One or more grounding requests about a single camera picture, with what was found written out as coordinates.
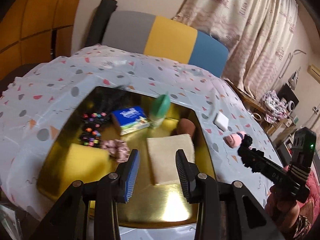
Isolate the cream cloth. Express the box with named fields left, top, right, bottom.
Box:
left=147, top=134, right=195, bottom=185

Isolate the brown oval sponge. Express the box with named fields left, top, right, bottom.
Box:
left=176, top=118, right=196, bottom=138

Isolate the Tempo tissue pack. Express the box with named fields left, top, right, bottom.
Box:
left=112, top=106, right=150, bottom=136

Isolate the pink towel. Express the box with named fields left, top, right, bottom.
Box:
left=223, top=131, right=246, bottom=148

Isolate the black beaded hair braid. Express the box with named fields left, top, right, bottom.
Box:
left=79, top=86, right=129, bottom=148

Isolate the white eraser sponge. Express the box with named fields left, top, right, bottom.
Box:
left=213, top=112, right=229, bottom=132

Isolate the yellow sponge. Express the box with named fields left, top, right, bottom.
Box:
left=37, top=143, right=113, bottom=200

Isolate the green cap bottle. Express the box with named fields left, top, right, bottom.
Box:
left=149, top=94, right=171, bottom=128

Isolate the person right hand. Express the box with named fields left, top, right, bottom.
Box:
left=265, top=185, right=300, bottom=233

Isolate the pink blanket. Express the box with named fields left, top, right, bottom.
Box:
left=298, top=170, right=319, bottom=224

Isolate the gold tin box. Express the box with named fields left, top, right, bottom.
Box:
left=37, top=87, right=214, bottom=228

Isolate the pile of patterned clothes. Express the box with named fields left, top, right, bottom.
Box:
left=261, top=90, right=288, bottom=124

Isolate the white round fan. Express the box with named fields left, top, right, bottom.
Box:
left=286, top=100, right=295, bottom=112

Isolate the wooden side table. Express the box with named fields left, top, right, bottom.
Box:
left=225, top=80, right=266, bottom=115

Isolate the black monitor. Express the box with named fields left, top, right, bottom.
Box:
left=277, top=83, right=299, bottom=108

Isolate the garment steamer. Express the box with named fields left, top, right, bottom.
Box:
left=287, top=67, right=301, bottom=90

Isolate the air conditioner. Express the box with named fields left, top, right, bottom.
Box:
left=308, top=64, right=320, bottom=83

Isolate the grey yellow blue chair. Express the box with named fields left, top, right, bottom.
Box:
left=85, top=0, right=228, bottom=77

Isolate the pink patterned curtain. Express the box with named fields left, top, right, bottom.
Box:
left=174, top=0, right=298, bottom=100

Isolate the wooden wardrobe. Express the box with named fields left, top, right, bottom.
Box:
left=1, top=0, right=80, bottom=79

